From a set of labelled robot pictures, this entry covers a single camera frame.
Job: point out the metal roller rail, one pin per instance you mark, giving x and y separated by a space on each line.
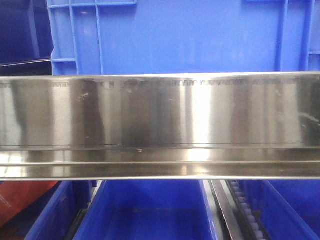
235 219

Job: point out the large blue crate upper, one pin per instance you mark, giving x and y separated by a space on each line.
128 37

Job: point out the dark blue crate upper left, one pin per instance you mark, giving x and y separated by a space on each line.
25 31

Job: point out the red object lower left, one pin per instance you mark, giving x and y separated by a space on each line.
15 196

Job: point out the stainless steel shelf beam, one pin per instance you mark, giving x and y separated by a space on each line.
243 125

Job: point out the blue bin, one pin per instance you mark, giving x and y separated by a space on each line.
163 209
55 220
284 209

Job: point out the blue bin lower centre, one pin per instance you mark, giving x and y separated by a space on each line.
163 209

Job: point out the blue bin lower left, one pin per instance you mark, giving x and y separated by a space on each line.
55 220

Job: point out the blue bin lower right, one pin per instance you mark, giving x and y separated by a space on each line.
284 209

